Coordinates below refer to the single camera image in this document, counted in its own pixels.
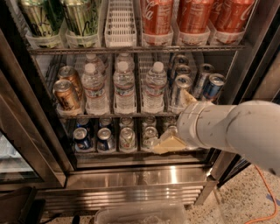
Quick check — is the red cola can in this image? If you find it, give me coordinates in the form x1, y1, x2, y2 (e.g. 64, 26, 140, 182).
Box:
214, 0, 255, 33
177, 0, 214, 34
140, 0, 173, 35

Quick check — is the fridge door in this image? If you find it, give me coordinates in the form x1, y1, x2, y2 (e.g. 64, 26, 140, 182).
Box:
210, 0, 280, 187
0, 31, 67, 192

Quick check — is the red cola can right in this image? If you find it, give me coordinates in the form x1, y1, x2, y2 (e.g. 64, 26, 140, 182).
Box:
214, 0, 255, 33

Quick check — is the silver green can middle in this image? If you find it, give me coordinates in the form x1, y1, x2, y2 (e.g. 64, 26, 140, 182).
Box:
143, 126, 158, 148

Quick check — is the gold can front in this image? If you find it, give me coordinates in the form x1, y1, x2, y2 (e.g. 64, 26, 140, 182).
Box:
53, 80, 81, 111

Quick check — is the red cola can middle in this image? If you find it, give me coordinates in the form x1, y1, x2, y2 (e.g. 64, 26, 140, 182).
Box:
177, 0, 214, 34

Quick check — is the top wire shelf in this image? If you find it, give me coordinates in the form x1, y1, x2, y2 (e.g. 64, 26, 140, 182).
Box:
28, 45, 248, 55

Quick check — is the rear water bottle middle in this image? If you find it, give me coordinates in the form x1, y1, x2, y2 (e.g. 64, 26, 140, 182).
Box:
115, 53, 135, 70

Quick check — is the silver green can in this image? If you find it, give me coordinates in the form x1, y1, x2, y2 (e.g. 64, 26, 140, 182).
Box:
119, 127, 136, 150
143, 126, 158, 148
167, 125, 178, 133

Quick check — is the orange cable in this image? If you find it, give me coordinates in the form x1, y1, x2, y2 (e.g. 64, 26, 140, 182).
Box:
244, 165, 278, 224

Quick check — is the rear water bottle left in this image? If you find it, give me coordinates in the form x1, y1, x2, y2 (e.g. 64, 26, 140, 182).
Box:
86, 53, 106, 74

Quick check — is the red cola can left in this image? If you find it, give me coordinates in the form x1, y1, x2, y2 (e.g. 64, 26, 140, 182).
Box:
140, 0, 173, 35

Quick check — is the blue pepsi can right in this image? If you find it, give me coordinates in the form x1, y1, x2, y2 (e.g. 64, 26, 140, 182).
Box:
97, 128, 116, 152

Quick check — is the blue pepsi can left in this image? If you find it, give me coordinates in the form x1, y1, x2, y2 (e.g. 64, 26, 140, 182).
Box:
73, 127, 92, 150

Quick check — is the gold can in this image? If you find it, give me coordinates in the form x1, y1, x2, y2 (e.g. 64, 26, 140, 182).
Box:
58, 66, 82, 98
53, 80, 81, 111

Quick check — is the blue silver can front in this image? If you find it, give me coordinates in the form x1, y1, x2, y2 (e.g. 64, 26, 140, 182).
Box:
201, 73, 226, 102

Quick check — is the silver can right rear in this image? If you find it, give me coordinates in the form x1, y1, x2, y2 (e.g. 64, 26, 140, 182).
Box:
192, 63, 215, 99

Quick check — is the clear water bottle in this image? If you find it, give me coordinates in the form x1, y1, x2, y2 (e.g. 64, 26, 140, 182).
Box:
113, 61, 137, 114
143, 61, 167, 114
81, 63, 109, 116

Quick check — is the silver green can left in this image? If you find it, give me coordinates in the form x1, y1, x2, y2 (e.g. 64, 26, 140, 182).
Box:
119, 127, 136, 150

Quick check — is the blue pepsi can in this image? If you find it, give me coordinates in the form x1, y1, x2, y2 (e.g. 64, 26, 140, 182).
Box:
73, 127, 92, 150
97, 128, 116, 152

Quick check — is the silver green can right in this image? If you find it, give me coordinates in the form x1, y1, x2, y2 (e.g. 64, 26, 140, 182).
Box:
167, 125, 178, 133

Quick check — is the fridge door right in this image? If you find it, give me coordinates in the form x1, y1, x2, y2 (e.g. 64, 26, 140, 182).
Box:
210, 0, 280, 187

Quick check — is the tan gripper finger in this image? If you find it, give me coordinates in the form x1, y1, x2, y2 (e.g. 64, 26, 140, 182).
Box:
152, 129, 186, 154
183, 90, 196, 105

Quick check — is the clear plastic bin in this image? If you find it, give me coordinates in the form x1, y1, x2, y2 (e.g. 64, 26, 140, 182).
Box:
94, 202, 188, 224

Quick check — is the middle wire shelf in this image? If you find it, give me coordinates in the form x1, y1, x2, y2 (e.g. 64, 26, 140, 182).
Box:
55, 109, 180, 119

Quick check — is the fridge door left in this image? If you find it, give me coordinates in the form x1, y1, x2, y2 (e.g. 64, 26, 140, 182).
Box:
0, 31, 67, 192

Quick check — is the wire shelf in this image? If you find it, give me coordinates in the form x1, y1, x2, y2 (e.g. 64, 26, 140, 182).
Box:
55, 109, 180, 119
28, 45, 248, 55

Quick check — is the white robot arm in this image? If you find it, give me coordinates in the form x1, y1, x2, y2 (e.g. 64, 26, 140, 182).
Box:
152, 101, 280, 177

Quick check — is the gold can rear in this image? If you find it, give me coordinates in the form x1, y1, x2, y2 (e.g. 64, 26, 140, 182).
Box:
58, 66, 82, 98

